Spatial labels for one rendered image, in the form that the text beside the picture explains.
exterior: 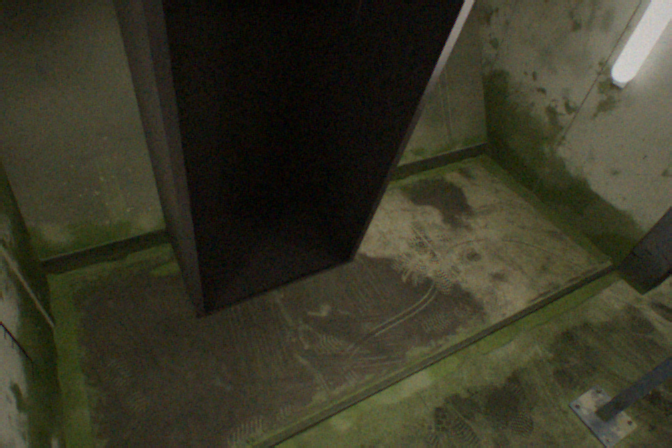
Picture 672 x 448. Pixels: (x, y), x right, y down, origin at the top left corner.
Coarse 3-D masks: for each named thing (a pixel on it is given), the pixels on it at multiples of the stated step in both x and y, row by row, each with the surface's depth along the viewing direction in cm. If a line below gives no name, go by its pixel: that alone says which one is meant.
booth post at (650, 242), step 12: (660, 228) 211; (648, 240) 218; (660, 240) 213; (636, 252) 225; (648, 252) 219; (660, 252) 214; (624, 264) 232; (636, 264) 226; (648, 264) 221; (660, 264) 216; (624, 276) 234; (636, 276) 228; (648, 276) 223; (660, 276) 217; (636, 288) 230; (648, 288) 225
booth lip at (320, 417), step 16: (608, 272) 235; (576, 288) 223; (544, 304) 213; (512, 320) 204; (480, 336) 196; (448, 352) 188; (416, 368) 181; (384, 384) 174; (352, 400) 168; (320, 416) 163; (288, 432) 157
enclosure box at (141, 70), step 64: (128, 0) 65; (192, 0) 92; (256, 0) 98; (320, 0) 106; (384, 0) 104; (448, 0) 86; (128, 64) 96; (192, 64) 104; (256, 64) 113; (320, 64) 123; (384, 64) 111; (192, 128) 120; (256, 128) 132; (320, 128) 146; (384, 128) 119; (192, 192) 142; (256, 192) 159; (320, 192) 172; (384, 192) 129; (192, 256) 108; (256, 256) 157; (320, 256) 163
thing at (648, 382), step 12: (648, 372) 153; (660, 372) 149; (636, 384) 158; (648, 384) 154; (660, 384) 150; (624, 396) 163; (636, 396) 159; (600, 408) 175; (612, 408) 170; (624, 408) 165
